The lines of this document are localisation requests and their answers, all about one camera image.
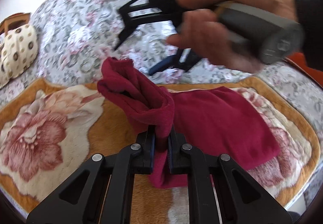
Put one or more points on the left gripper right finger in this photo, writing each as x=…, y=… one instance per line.
x=219, y=190

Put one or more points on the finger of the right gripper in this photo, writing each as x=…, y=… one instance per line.
x=139, y=12
x=173, y=61

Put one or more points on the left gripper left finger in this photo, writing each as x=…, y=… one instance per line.
x=100, y=190

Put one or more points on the dark red knit sweater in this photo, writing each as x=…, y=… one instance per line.
x=216, y=121

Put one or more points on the person's right hand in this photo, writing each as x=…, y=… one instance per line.
x=203, y=34

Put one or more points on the orange velvet cushion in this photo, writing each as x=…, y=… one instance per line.
x=298, y=61

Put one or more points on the orange floral plush blanket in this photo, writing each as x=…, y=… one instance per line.
x=48, y=131

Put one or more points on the floral quilt bedspread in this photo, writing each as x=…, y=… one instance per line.
x=77, y=35

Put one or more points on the cream dotted pillow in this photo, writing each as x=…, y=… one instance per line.
x=18, y=51

